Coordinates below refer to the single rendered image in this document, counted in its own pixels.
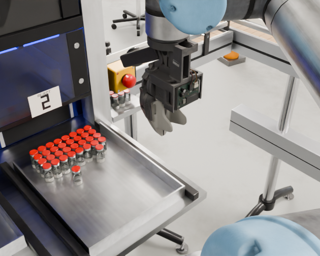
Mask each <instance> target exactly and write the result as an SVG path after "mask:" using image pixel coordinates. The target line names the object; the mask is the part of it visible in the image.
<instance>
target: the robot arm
mask: <svg viewBox="0 0 320 256"><path fill-rule="evenodd" d="M259 18H260V19H262V20H263V22H264V24H265V25H266V27H267V28H268V30H269V32H270V33H271V35H272V36H273V38H274V39H275V41H276V42H277V44H278V45H279V47H280V48H281V50H282V51H283V53H284V54H285V56H286V57H287V59H288V61H289V62H290V64H291V65H292V67H293V68H294V70H295V71H296V73H297V74H298V76H299V77H300V79H301V80H302V82H303V84H304V85H305V87H306V88H307V90H308V91H309V93H310V94H311V96H312V97H313V99H314V100H315V102H316V104H317V105H318V107H319V108H320V0H145V32H146V34H147V44H148V45H147V46H144V47H140V48H139V47H132V48H130V49H129V50H128V51H127V52H126V53H125V54H123V55H121V56H120V60H121V62H122V65H123V67H124V68H127V67H131V66H132V67H138V66H140V65H142V64H143V63H146V62H150V61H153V62H151V63H149V64H148V66H149V67H148V68H145V72H144V74H143V75H142V86H141V87H140V88H139V89H140V98H139V101H140V107H141V109H142V111H143V113H144V115H145V117H146V118H147V119H148V121H149V123H150V125H151V126H152V128H153V129H154V130H155V131H156V132H157V133H158V134H159V135H160V136H163V135H165V134H166V132H172V131H173V126H172V124H171V123H177V124H181V125H185V124H186V123H187V117H186V116H185V114H184V113H183V112H182V111H181V109H180V108H182V107H184V106H186V105H188V104H190V103H192V102H194V101H196V100H198V99H201V98H202V84H203V72H200V71H198V70H196V69H194V68H192V67H191V66H190V61H191V54H192V53H194V52H197V51H198V43H197V42H194V41H192V40H190V35H200V34H204V33H206V32H208V31H209V30H211V29H213V28H215V27H216V26H217V25H218V24H219V23H220V22H221V21H231V20H246V19H259ZM154 60H155V61H154ZM199 86H200V89H199ZM182 256H320V208H318V209H312V210H306V211H300V212H294V213H288V214H282V215H276V216H273V215H256V216H250V217H246V218H243V219H241V220H239V221H237V222H235V223H232V224H229V225H225V226H222V227H220V228H218V229H217V230H215V231H214V232H213V233H212V234H211V235H210V236H209V237H208V239H207V240H206V242H205V244H204V246H203V248H202V250H200V251H195V252H192V253H190V254H187V255H182Z"/></svg>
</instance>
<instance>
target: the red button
mask: <svg viewBox="0 0 320 256"><path fill-rule="evenodd" d="M122 84H123V86H124V87H126V88H132V87H134V86H135V84H136V77H135V76H133V75H132V74H127V75H125V76H124V78H123V80H122Z"/></svg>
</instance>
